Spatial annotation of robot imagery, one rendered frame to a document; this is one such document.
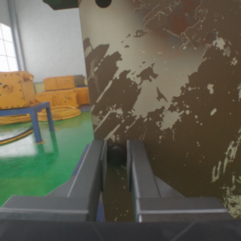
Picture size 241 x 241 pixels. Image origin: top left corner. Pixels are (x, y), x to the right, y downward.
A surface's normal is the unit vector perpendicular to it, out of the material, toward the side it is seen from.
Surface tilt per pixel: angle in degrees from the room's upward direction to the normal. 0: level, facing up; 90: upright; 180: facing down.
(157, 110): 90
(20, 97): 90
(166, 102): 90
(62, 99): 90
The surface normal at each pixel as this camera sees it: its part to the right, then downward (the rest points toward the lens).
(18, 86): 0.04, 0.25
